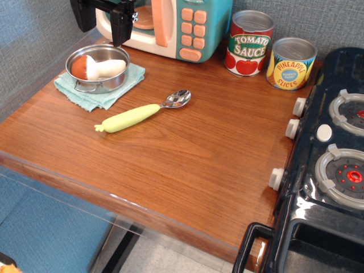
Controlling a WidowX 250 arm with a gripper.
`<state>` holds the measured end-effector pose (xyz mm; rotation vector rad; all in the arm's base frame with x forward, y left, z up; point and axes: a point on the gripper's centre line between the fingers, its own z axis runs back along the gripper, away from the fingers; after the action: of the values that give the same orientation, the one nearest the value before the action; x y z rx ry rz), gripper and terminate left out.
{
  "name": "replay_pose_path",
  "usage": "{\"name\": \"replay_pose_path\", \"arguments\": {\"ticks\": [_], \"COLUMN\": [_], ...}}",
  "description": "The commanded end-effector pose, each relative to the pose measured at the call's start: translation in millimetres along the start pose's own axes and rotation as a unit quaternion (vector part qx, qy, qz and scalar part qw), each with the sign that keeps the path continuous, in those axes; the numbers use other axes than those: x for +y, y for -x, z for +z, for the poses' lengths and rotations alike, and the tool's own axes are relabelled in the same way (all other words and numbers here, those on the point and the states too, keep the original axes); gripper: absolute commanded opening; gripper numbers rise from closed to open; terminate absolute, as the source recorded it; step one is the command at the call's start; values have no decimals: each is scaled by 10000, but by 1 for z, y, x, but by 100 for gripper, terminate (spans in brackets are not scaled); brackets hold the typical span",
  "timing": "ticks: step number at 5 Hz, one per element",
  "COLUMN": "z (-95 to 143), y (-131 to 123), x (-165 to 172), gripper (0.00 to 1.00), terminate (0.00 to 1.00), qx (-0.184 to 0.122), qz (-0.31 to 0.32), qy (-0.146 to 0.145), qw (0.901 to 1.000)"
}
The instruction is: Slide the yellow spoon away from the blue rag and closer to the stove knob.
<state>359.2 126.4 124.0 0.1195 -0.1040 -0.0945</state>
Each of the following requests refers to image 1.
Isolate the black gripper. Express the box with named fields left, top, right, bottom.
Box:
left=70, top=0, right=135, bottom=47

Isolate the yellow handled metal spoon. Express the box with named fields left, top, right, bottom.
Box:
left=94, top=90, right=192, bottom=133

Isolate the light blue rag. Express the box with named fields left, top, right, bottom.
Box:
left=53, top=63, right=146, bottom=113

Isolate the grey stove knob top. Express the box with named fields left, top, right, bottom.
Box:
left=292, top=97, right=307, bottom=118

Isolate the grey stove knob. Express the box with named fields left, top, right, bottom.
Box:
left=268, top=168, right=285, bottom=191
left=292, top=97, right=307, bottom=118
left=285, top=119, right=300, bottom=140

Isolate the grey stove knob middle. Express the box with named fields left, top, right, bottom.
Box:
left=285, top=119, right=300, bottom=140

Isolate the grey stove knob bottom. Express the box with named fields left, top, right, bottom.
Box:
left=268, top=168, right=285, bottom=191

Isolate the black toy stove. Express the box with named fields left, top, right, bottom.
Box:
left=233, top=47, right=363, bottom=272

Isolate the small steel pot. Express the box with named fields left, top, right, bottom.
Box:
left=65, top=44, right=130, bottom=94

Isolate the plush mushroom toy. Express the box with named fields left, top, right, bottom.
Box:
left=71, top=55, right=127, bottom=81

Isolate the teal toy microwave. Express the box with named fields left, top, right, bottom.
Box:
left=95, top=0, right=234, bottom=64

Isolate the tomato sauce can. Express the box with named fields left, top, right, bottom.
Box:
left=225, top=10, right=275, bottom=76

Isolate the pineapple slices can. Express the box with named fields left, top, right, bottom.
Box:
left=266, top=37, right=317, bottom=90

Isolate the orange object at corner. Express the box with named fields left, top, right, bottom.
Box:
left=0, top=253, right=22, bottom=273

